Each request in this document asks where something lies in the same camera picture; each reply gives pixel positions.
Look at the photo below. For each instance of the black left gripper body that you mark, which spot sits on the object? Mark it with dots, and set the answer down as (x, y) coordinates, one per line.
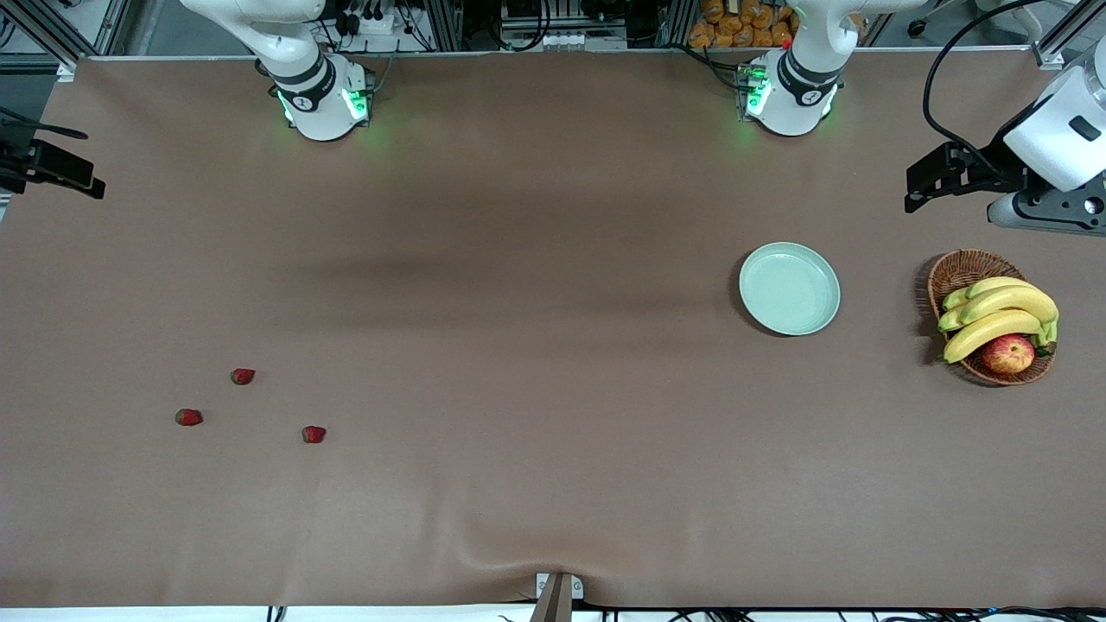
(1001, 167)

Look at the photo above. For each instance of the red strawberry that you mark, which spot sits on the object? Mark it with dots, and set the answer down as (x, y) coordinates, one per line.
(190, 418)
(314, 434)
(244, 377)

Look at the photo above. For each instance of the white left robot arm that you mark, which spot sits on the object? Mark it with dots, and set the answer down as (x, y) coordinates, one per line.
(795, 95)

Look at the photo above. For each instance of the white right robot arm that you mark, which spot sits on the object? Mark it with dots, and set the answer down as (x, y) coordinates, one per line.
(320, 95)

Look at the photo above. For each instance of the pale green round plate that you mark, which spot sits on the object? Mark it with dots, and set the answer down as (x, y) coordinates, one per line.
(788, 289)

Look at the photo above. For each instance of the brown wicker basket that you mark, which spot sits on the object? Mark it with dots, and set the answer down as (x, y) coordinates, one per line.
(968, 268)

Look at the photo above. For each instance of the yellow banana bunch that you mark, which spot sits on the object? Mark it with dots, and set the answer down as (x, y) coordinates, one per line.
(1002, 302)

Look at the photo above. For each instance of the red yellow apple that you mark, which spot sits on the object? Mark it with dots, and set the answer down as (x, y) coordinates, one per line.
(1007, 354)

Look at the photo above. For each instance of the pile of orange fruits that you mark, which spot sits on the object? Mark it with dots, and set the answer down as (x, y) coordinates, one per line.
(734, 24)

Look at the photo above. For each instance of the white power strip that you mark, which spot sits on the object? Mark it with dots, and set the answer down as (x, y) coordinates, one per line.
(371, 22)

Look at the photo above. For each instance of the large table cover cloth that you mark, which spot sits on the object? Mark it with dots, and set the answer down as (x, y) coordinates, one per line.
(553, 216)

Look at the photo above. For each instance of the white terminal strip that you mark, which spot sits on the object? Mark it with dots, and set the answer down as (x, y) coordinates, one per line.
(568, 40)

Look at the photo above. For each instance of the aluminium frame strut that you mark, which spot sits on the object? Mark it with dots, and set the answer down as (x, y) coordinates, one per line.
(1058, 45)
(52, 39)

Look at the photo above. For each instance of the aluminium frame post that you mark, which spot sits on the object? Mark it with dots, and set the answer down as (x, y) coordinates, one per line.
(676, 22)
(445, 26)

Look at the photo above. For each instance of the metal table clamp bracket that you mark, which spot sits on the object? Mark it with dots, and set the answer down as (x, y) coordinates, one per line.
(557, 600)

